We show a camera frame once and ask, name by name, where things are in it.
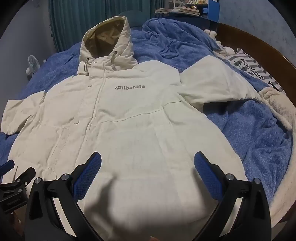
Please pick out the teal chair back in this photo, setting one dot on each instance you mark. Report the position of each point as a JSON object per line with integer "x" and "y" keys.
{"x": 133, "y": 20}

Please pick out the row of upright books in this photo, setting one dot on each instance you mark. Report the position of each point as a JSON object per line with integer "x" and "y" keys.
{"x": 194, "y": 1}

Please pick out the blue bookshelf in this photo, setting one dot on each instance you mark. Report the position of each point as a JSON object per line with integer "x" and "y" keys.
{"x": 214, "y": 10}

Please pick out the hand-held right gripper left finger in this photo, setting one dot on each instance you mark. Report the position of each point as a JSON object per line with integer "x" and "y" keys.
{"x": 91, "y": 166}

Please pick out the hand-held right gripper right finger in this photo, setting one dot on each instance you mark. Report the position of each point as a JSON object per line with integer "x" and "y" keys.
{"x": 204, "y": 168}

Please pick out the blue fleece blanket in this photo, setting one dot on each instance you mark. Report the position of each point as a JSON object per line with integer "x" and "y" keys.
{"x": 242, "y": 129}

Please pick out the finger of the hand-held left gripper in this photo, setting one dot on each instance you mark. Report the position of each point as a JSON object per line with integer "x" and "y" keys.
{"x": 6, "y": 166}
{"x": 25, "y": 176}

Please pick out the stack of books and papers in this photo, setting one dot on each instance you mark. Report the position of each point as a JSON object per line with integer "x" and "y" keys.
{"x": 182, "y": 11}

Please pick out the wooden headboard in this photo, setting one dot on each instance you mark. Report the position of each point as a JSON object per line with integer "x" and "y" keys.
{"x": 266, "y": 46}

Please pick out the small white fan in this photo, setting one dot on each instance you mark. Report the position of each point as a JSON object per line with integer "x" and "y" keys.
{"x": 34, "y": 63}

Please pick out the grey striped printed pillow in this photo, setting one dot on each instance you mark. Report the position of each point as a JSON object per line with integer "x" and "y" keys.
{"x": 252, "y": 67}

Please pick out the cream fleece blanket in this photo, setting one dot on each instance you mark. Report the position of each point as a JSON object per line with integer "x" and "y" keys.
{"x": 281, "y": 109}

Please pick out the white plush toy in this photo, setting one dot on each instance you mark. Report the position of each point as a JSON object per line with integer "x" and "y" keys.
{"x": 225, "y": 49}

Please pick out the teal curtain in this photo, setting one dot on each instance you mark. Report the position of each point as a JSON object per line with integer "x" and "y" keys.
{"x": 69, "y": 18}

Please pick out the cream white hooded jacket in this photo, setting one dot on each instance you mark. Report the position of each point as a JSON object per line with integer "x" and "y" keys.
{"x": 129, "y": 120}

